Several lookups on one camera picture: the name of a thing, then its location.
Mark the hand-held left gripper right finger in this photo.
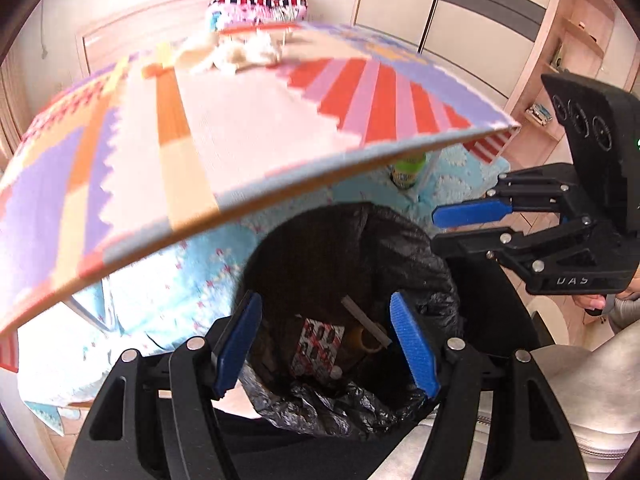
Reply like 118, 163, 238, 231
389, 291, 591, 480

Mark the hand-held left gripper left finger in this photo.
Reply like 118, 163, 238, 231
65, 290, 264, 480

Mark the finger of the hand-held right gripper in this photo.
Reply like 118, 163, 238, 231
430, 224, 610, 288
432, 162, 588, 229

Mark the black trash bin with bag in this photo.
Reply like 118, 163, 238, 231
235, 202, 468, 442

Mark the person's right forearm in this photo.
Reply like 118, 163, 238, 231
610, 296, 640, 332

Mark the person's right hand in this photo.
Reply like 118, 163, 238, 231
574, 266, 640, 312

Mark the yellow-brown small tube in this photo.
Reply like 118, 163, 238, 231
350, 327, 382, 354

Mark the grey flat strip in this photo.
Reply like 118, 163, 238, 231
341, 296, 394, 349

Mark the green plastic bottle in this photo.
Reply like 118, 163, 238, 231
390, 152, 427, 191

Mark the red and white blister pack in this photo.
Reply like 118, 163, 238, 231
290, 316, 347, 379

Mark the small blue and white box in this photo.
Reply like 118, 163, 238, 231
524, 102, 554, 127

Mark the light wooden shelf unit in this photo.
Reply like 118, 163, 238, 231
505, 0, 632, 161

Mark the person's light grey jacket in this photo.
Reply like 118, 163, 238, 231
385, 331, 640, 480

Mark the white wardrobe with grey stripes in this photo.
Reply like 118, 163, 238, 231
350, 0, 566, 105

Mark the folding table with colourful cloth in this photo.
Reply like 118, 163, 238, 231
0, 20, 521, 376

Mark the stack of folded patterned blankets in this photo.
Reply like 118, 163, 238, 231
206, 0, 310, 28

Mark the light wooden headboard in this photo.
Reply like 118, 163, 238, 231
75, 0, 217, 76

